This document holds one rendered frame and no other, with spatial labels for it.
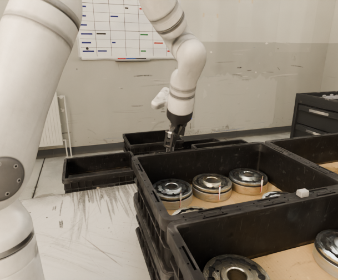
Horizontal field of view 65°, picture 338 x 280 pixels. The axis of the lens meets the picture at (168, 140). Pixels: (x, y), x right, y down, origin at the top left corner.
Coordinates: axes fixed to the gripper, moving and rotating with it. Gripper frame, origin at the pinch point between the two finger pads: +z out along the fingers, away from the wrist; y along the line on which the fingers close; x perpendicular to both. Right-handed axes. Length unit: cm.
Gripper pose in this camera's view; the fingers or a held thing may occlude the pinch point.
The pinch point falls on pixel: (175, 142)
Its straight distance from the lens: 85.5
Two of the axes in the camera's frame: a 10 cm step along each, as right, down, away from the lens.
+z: -0.7, 7.1, 7.0
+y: 4.0, -6.3, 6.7
